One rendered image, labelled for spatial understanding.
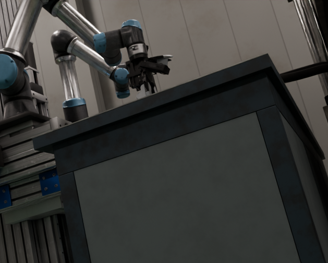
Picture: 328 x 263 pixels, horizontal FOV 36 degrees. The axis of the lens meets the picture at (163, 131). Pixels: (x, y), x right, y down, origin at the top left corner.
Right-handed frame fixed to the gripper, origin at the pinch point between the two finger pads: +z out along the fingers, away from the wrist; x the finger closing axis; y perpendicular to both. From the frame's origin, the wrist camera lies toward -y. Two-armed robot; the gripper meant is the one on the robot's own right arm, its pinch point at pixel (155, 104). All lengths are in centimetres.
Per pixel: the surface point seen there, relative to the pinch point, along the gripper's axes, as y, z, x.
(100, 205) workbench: 5, 39, 50
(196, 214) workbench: -20, 48, 50
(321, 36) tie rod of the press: -65, -11, -22
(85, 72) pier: 141, -136, -241
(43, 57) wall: 194, -178, -258
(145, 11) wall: 73, -183, -261
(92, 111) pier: 142, -97, -241
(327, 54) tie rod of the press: -65, -3, -22
